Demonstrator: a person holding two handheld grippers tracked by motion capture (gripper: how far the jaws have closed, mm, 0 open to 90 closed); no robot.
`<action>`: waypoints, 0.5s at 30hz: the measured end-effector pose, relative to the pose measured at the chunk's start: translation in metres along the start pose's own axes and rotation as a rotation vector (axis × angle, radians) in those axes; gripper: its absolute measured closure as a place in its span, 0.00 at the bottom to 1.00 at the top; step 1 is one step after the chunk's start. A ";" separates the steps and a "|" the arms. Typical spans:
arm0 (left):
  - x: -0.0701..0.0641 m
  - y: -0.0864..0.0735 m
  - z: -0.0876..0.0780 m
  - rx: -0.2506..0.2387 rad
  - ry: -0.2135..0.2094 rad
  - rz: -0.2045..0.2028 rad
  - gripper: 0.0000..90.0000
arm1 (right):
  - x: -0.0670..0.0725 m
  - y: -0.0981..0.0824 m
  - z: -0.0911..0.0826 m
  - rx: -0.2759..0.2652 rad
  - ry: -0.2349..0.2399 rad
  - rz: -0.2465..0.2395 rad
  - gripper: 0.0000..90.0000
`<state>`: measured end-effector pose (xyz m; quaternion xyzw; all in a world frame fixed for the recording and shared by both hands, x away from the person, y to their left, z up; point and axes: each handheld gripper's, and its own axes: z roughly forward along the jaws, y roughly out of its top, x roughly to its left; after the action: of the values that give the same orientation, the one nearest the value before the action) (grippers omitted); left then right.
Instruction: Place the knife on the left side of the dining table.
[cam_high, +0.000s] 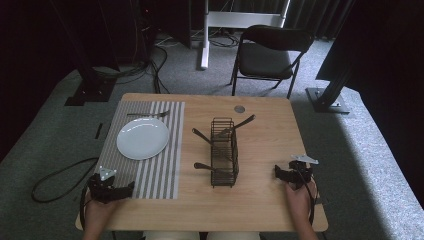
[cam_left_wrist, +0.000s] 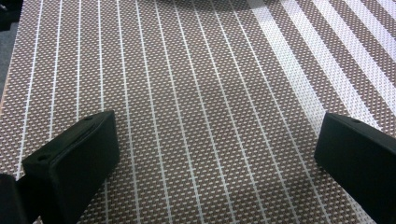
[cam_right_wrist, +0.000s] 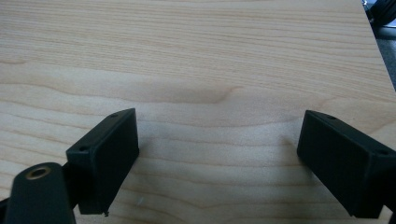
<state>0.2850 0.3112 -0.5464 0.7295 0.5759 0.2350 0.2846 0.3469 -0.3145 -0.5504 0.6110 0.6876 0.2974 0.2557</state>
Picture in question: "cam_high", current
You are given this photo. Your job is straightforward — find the right hand-held gripper cable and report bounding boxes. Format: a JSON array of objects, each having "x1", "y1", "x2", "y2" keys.
[{"x1": 297, "y1": 169, "x2": 318, "y2": 226}]

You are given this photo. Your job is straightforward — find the black stand with grey base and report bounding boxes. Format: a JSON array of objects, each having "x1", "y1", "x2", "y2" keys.
[{"x1": 305, "y1": 56, "x2": 355, "y2": 115}]

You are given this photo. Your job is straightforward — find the dark curtain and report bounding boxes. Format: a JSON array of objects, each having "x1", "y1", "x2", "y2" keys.
[{"x1": 284, "y1": 0, "x2": 355, "y2": 40}]

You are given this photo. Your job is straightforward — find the left hand-held gripper cable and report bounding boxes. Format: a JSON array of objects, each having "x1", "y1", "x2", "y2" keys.
[{"x1": 78, "y1": 185, "x2": 90, "y2": 232}]

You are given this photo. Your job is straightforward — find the black-handled utensil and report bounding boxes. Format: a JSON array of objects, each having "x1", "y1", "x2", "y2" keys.
[
  {"x1": 229, "y1": 114, "x2": 257, "y2": 132},
  {"x1": 191, "y1": 127, "x2": 214, "y2": 146},
  {"x1": 193, "y1": 162, "x2": 219, "y2": 173}
]

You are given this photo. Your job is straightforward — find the white round plate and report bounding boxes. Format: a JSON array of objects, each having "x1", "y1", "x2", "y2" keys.
[{"x1": 116, "y1": 117, "x2": 170, "y2": 161}]

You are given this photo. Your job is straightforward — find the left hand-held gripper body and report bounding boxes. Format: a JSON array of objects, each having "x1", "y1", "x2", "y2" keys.
[{"x1": 87, "y1": 165, "x2": 130, "y2": 205}]

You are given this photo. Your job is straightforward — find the black looped floor cable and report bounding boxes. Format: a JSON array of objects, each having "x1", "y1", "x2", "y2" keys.
[{"x1": 31, "y1": 156, "x2": 100, "y2": 204}]

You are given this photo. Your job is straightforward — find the grey striped placemat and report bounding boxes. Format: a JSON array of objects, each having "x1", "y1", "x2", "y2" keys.
[{"x1": 95, "y1": 100, "x2": 186, "y2": 200}]

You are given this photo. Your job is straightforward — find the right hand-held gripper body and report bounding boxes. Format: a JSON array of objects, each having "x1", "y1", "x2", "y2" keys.
[{"x1": 285, "y1": 153, "x2": 320, "y2": 185}]

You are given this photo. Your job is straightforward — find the metal fork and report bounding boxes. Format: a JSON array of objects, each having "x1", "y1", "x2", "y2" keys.
[{"x1": 126, "y1": 109, "x2": 171, "y2": 118}]

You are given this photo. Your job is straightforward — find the hand-held gripper cable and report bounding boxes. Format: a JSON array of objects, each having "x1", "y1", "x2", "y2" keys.
[
  {"x1": 297, "y1": 169, "x2": 318, "y2": 226},
  {"x1": 78, "y1": 185, "x2": 90, "y2": 232}
]

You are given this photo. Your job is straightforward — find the black metal stand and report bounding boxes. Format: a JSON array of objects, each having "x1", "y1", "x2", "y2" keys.
[{"x1": 49, "y1": 0, "x2": 118, "y2": 107}]

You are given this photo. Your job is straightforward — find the bundle of black floor cables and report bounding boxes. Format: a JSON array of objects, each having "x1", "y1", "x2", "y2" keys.
[{"x1": 92, "y1": 6, "x2": 172, "y2": 95}]

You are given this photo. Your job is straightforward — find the person's left hand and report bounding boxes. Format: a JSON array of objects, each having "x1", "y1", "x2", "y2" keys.
[{"x1": 83, "y1": 190, "x2": 122, "y2": 232}]

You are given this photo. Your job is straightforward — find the white desk frame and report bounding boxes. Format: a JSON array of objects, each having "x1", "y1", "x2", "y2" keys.
[{"x1": 199, "y1": 0, "x2": 292, "y2": 71}]

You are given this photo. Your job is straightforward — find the person's right hand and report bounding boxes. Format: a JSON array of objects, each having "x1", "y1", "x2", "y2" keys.
[{"x1": 284, "y1": 178, "x2": 318, "y2": 225}]

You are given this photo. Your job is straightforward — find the black wire cutlery caddy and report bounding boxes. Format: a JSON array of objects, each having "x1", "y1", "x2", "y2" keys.
[{"x1": 210, "y1": 117, "x2": 240, "y2": 189}]

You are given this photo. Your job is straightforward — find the black folding chair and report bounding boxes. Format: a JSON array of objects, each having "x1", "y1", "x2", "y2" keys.
[{"x1": 229, "y1": 24, "x2": 315, "y2": 100}]

